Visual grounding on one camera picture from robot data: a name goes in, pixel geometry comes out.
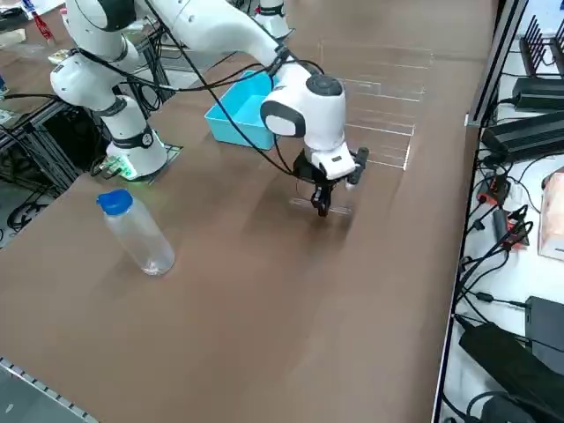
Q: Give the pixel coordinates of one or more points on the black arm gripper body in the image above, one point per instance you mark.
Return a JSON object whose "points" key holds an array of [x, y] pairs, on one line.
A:
{"points": [[306, 169]]}

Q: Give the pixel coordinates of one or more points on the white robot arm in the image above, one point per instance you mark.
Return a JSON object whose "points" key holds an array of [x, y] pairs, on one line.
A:
{"points": [[211, 31], [273, 22]]}

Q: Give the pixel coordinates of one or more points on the clear acrylic stepped rack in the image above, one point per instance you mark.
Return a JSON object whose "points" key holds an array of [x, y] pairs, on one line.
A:
{"points": [[383, 101]]}

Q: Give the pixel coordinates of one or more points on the blue plastic bin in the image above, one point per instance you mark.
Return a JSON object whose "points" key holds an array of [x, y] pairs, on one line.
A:
{"points": [[240, 110]]}

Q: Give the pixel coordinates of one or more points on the orange and black plug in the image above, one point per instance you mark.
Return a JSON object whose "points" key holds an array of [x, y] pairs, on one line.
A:
{"points": [[520, 231], [495, 189]]}

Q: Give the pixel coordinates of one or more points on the clear bottle with blue cap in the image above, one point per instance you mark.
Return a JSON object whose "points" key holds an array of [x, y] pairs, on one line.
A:
{"points": [[141, 233]]}

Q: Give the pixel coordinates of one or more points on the black power adapter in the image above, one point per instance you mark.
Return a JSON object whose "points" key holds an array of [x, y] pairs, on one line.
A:
{"points": [[539, 92], [524, 136], [546, 324], [506, 361]]}

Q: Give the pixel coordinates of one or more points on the pink tissue box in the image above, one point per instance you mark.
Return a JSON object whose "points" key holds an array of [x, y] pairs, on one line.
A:
{"points": [[553, 216]]}

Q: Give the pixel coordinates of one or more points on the black router with antennas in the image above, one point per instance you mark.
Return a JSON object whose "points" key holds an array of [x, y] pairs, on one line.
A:
{"points": [[539, 44]]}

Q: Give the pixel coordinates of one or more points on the red bottle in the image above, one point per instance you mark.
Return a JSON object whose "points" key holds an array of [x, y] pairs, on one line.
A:
{"points": [[43, 26]]}

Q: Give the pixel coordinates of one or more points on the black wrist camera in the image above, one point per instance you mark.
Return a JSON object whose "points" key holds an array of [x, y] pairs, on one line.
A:
{"points": [[360, 165]]}

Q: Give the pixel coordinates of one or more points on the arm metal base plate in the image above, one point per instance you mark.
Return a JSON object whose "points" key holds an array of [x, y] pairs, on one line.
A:
{"points": [[172, 152]]}

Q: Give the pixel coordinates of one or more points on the black aluminium frame post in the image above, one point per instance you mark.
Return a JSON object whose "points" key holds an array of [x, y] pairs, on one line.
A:
{"points": [[498, 61]]}

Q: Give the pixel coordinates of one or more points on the black metal frame rack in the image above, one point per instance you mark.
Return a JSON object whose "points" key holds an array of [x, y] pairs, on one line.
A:
{"points": [[39, 141]]}

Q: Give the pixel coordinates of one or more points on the silver slotted aluminium rail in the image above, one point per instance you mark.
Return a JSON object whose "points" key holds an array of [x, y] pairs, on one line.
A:
{"points": [[35, 388]]}

